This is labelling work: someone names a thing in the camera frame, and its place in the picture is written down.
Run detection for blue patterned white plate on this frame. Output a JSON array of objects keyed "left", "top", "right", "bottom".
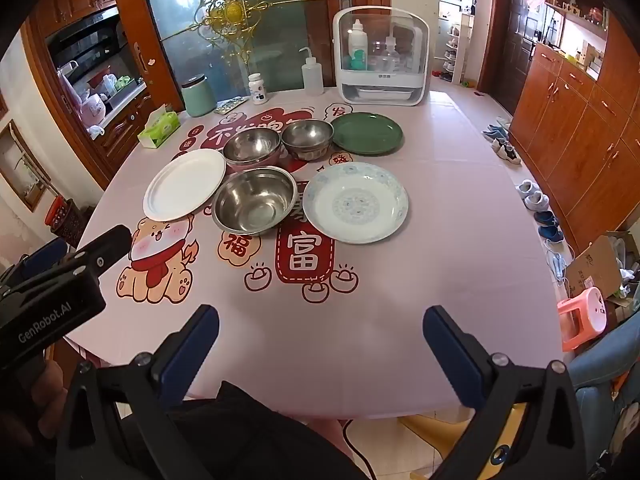
[{"left": 302, "top": 162, "right": 409, "bottom": 245}]

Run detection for pink-sided steel bowl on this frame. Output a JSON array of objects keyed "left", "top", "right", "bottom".
[{"left": 222, "top": 129, "right": 282, "bottom": 167}]

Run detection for pink plastic stool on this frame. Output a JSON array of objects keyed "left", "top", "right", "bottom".
[{"left": 557, "top": 287, "right": 608, "bottom": 352}]

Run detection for small steel bowl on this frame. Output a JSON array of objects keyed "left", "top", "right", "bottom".
[{"left": 281, "top": 120, "right": 334, "bottom": 161}]

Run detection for patterned foil packet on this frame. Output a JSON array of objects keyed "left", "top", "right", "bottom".
[{"left": 214, "top": 97, "right": 249, "bottom": 115}]

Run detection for green plate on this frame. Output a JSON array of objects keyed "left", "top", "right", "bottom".
[{"left": 331, "top": 112, "right": 404, "bottom": 155}]

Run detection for white tray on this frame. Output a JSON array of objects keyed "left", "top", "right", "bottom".
[{"left": 352, "top": 86, "right": 416, "bottom": 102}]

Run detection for pink appliance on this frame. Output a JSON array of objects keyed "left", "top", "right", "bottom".
[{"left": 75, "top": 91, "right": 108, "bottom": 131}]

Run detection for green tissue box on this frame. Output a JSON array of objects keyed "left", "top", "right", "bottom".
[{"left": 137, "top": 105, "right": 181, "bottom": 149}]

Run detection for frosted glass partition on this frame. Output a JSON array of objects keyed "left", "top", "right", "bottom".
[{"left": 140, "top": 0, "right": 326, "bottom": 111}]

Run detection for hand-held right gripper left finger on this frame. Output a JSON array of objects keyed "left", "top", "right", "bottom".
[{"left": 55, "top": 304, "right": 221, "bottom": 480}]

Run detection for white bottle with teal label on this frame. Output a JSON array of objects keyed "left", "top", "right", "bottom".
[{"left": 349, "top": 19, "right": 369, "bottom": 72}]

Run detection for person's left hand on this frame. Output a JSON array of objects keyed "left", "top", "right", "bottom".
[{"left": 0, "top": 360, "right": 68, "bottom": 446}]

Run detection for gold metal ornament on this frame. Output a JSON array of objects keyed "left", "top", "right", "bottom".
[{"left": 187, "top": 0, "right": 326, "bottom": 68}]

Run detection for white countertop storage cabinet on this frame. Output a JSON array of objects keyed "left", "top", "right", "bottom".
[{"left": 332, "top": 6, "right": 431, "bottom": 108}]

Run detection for clear glass bottle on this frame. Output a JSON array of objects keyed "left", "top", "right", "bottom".
[{"left": 375, "top": 36, "right": 401, "bottom": 72}]

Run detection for large steel bowl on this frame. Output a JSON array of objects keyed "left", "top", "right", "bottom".
[{"left": 211, "top": 167, "right": 299, "bottom": 237}]

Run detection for wooden wall cabinets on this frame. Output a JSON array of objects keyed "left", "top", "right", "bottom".
[{"left": 510, "top": 0, "right": 640, "bottom": 261}]

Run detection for shoe rack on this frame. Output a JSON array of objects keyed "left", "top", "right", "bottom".
[{"left": 442, "top": 12, "right": 473, "bottom": 83}]

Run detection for person's black clothing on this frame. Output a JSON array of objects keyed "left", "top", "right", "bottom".
[{"left": 120, "top": 380, "right": 371, "bottom": 480}]

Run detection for white pill bottle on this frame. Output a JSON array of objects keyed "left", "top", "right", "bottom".
[{"left": 248, "top": 73, "right": 268, "bottom": 106}]

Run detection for wooden sideboard with niche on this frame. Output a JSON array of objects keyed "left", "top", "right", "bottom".
[{"left": 20, "top": 0, "right": 186, "bottom": 186}]

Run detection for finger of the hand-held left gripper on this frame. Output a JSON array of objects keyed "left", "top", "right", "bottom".
[{"left": 64, "top": 224, "right": 133, "bottom": 277}]

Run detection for cardboard box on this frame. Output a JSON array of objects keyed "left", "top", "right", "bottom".
[{"left": 565, "top": 232, "right": 640, "bottom": 311}]

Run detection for green canister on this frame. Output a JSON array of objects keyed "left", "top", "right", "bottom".
[{"left": 180, "top": 74, "right": 213, "bottom": 118}]

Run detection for printed pink tablecloth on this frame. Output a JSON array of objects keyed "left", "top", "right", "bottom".
[{"left": 65, "top": 87, "right": 566, "bottom": 418}]

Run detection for dark brown door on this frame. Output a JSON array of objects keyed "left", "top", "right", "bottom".
[{"left": 492, "top": 0, "right": 546, "bottom": 116}]

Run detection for black cable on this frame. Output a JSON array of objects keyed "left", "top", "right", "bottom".
[{"left": 341, "top": 417, "right": 376, "bottom": 480}]

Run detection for blue chair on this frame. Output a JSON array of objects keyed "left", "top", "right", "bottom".
[{"left": 570, "top": 310, "right": 640, "bottom": 480}]

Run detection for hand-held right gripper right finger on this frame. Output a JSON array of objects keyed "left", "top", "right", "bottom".
[{"left": 422, "top": 305, "right": 588, "bottom": 480}]

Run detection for yellow chair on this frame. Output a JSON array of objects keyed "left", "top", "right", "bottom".
[{"left": 400, "top": 402, "right": 526, "bottom": 480}]

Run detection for clear squeeze bottle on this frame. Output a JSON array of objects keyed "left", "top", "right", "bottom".
[{"left": 299, "top": 47, "right": 324, "bottom": 96}]

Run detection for white and green bowl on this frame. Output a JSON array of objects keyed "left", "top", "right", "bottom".
[{"left": 143, "top": 148, "right": 227, "bottom": 222}]

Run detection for row of shoes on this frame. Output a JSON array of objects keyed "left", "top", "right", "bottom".
[{"left": 481, "top": 117, "right": 571, "bottom": 288}]

